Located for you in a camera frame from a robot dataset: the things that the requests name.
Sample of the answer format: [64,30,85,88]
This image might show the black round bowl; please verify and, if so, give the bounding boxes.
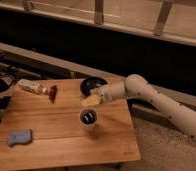
[80,77,107,97]

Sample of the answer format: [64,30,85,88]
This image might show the clear plastic bottle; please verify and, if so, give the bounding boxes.
[18,79,47,94]

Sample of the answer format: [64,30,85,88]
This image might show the wooden table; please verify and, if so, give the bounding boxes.
[0,79,140,170]

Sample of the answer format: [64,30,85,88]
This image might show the white ceramic cup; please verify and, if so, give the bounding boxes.
[79,108,97,131]

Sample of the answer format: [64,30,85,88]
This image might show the blue sponge cloth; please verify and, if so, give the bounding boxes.
[8,129,32,147]

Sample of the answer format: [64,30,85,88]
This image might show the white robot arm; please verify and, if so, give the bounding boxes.
[80,74,196,142]

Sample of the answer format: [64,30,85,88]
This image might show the dark red brush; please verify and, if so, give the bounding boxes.
[49,85,57,103]

